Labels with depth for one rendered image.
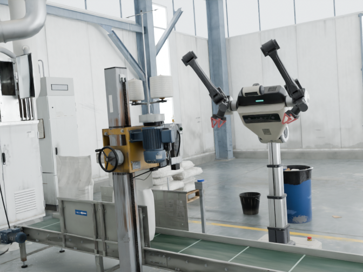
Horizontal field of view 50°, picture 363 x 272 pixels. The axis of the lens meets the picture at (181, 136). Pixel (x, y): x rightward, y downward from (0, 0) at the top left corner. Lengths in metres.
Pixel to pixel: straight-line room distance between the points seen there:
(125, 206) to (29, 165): 2.86
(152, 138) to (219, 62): 9.17
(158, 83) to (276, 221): 1.46
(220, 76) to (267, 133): 8.58
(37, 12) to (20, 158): 1.84
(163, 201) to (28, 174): 2.42
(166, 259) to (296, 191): 2.34
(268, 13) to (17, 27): 7.83
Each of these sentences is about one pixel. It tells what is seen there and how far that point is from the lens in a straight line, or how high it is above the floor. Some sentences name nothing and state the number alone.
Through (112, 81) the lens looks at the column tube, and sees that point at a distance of 2.76.
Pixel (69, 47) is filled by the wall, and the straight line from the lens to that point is 7.77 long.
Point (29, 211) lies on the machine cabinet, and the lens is 5.53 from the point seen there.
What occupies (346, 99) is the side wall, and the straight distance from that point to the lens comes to 10.63.
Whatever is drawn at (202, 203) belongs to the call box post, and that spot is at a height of 0.65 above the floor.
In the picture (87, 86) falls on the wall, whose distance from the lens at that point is 7.91.
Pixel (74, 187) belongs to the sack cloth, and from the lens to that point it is 3.74.
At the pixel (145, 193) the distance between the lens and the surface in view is 3.20.
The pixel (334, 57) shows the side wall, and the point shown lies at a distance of 10.75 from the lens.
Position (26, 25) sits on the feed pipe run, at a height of 2.58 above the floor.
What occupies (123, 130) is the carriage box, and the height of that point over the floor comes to 1.32.
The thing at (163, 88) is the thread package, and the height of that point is 1.59.
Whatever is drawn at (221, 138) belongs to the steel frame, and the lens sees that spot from 11.65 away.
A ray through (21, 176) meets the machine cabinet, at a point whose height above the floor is 0.76.
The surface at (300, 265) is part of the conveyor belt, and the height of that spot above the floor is 0.38.
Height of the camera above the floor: 1.39
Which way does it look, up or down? 3 degrees down
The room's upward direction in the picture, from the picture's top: 4 degrees counter-clockwise
